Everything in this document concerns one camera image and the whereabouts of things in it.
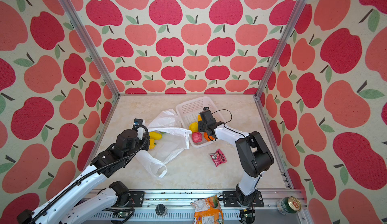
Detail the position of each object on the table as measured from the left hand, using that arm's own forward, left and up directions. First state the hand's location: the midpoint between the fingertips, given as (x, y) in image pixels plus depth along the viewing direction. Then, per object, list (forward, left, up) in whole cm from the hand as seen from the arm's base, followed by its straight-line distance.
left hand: (151, 134), depth 76 cm
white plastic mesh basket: (+30, -18, -17) cm, 39 cm away
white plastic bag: (+7, -9, -20) cm, 23 cm away
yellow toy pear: (+12, -22, -13) cm, 28 cm away
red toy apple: (+6, -24, -14) cm, 28 cm away
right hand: (+15, -29, -13) cm, 36 cm away
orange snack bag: (-31, -28, -17) cm, 45 cm away
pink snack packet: (-5, -36, -20) cm, 41 cm away
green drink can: (-30, -62, -10) cm, 70 cm away
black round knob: (-31, -7, -11) cm, 34 cm away
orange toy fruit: (+2, -30, -9) cm, 32 cm away
